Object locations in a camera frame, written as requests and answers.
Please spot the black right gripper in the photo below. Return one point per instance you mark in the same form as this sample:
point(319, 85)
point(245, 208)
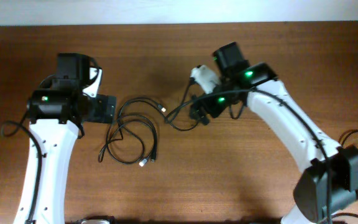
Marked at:
point(203, 112)

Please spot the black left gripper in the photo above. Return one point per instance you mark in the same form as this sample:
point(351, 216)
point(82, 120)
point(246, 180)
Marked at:
point(105, 111)

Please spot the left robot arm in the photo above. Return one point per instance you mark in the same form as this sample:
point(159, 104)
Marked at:
point(56, 112)

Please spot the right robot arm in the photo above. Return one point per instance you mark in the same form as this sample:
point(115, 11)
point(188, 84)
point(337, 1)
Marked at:
point(329, 171)

